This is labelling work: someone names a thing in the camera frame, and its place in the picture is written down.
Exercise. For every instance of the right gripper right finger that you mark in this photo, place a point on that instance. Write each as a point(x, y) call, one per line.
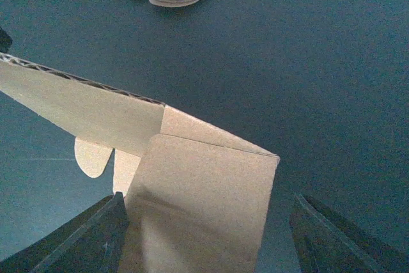
point(327, 242)

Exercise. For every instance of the brown cardboard box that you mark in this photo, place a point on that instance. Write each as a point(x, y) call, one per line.
point(196, 196)

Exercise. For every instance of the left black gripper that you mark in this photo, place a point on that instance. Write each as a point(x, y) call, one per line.
point(5, 41)

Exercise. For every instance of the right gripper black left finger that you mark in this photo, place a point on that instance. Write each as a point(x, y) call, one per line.
point(90, 242)

